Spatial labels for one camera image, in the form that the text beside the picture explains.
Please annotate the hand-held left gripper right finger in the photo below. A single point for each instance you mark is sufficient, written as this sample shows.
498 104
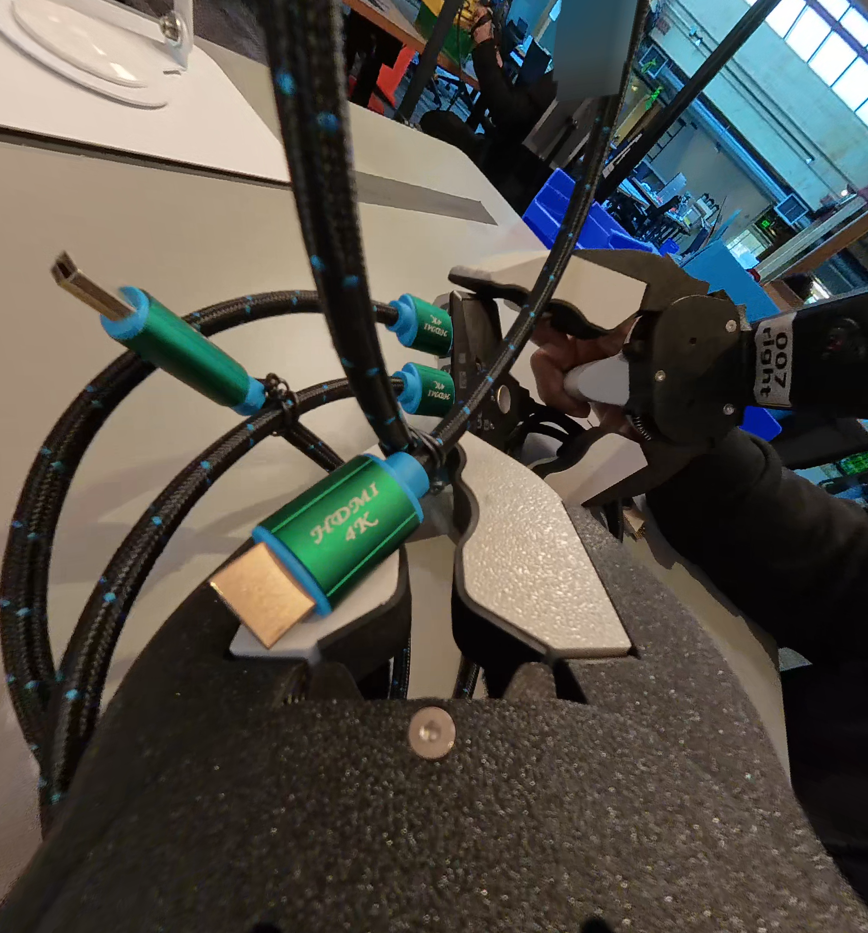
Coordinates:
543 576

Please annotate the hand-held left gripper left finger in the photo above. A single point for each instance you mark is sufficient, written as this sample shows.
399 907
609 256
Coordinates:
306 640

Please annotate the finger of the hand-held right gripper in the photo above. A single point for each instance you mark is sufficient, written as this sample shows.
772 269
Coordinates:
587 284
602 485

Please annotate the black hdmi switch box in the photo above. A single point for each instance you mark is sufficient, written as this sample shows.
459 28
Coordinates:
470 332

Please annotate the person's right forearm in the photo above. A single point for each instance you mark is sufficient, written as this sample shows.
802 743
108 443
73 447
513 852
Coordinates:
769 568

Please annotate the person's right hand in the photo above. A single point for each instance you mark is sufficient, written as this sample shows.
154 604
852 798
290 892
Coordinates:
550 372

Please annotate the black light stand pole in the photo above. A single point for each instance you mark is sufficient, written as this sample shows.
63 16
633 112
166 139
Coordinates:
696 87

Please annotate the orange traffic cone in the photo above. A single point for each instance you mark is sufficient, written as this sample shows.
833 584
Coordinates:
394 80

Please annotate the white stand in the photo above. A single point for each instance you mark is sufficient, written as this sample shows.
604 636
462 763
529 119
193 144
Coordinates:
113 95

